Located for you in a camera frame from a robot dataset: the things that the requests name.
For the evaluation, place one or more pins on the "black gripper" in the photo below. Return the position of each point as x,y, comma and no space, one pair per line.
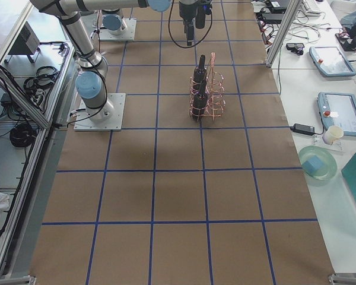
185,10

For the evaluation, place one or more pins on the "dark bottle in basket rear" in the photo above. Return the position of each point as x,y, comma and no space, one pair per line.
199,73

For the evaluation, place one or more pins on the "dark bottle in basket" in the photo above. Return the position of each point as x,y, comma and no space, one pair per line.
200,101
199,73

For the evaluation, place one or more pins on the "dark bottle in basket front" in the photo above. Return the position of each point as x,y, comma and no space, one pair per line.
200,101

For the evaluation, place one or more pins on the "blue teach pendant far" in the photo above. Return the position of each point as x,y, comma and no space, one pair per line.
331,62

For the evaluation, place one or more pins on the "blue teach pendant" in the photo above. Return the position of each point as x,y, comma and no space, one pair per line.
331,62
338,109

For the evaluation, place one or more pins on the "black power adapter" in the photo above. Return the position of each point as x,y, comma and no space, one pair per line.
303,129

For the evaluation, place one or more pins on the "grey control box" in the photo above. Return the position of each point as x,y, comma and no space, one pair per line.
26,43

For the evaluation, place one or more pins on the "blue teach pendant near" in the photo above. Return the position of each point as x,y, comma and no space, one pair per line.
338,109

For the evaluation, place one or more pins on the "white paper cup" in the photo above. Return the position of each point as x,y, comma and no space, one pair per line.
332,134

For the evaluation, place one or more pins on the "blue foam block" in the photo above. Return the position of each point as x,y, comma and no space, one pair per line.
314,166

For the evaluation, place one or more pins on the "green glass bowl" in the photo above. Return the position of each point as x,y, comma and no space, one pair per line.
325,156

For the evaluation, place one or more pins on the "copper wire wine basket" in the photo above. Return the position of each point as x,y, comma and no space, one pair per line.
215,90

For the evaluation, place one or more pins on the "aluminium frame post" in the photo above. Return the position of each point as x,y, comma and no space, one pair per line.
286,22

